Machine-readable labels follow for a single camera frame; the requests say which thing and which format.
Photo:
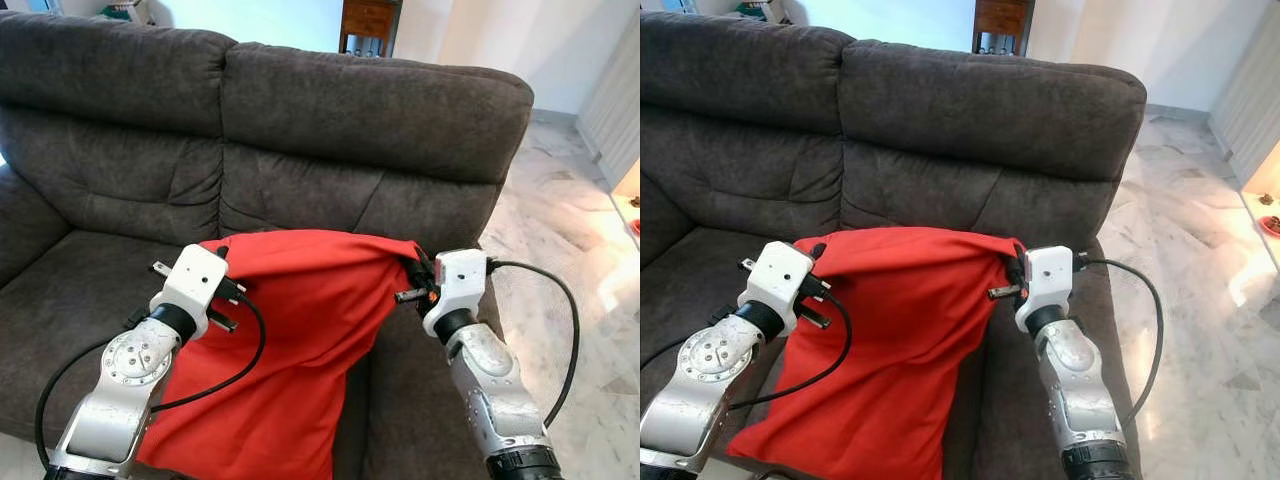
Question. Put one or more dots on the red pillow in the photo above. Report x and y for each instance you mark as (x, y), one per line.
(900, 340)
(300, 340)

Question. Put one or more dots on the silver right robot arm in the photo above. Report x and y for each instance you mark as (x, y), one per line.
(1080, 385)
(495, 390)

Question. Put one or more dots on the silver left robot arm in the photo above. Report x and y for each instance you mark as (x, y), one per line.
(130, 365)
(712, 360)

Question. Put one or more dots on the dark grey fabric sofa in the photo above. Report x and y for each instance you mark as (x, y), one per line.
(350, 130)
(980, 130)

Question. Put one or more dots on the dark wooden cabinet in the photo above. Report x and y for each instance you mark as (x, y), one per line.
(1002, 20)
(368, 22)

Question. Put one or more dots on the beige wooden cupboard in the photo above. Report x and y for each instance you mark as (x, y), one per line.
(1250, 100)
(615, 110)

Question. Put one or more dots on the small green object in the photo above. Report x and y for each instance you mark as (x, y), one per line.
(760, 9)
(125, 10)

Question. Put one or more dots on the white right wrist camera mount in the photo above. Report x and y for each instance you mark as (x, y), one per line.
(1045, 280)
(458, 285)

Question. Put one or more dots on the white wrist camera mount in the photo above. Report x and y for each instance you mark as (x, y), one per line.
(458, 285)
(190, 282)
(1045, 280)
(785, 278)

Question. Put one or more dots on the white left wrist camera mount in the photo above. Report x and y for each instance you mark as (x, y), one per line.
(785, 278)
(190, 282)

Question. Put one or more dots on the lit wall niche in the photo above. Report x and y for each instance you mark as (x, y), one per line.
(630, 190)
(1265, 185)

